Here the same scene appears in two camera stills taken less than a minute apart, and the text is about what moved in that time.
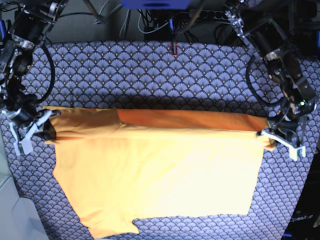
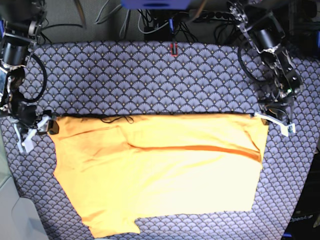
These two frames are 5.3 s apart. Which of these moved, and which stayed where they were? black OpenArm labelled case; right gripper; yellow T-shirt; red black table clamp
Moved: right gripper
Stayed: red black table clamp; yellow T-shirt; black OpenArm labelled case
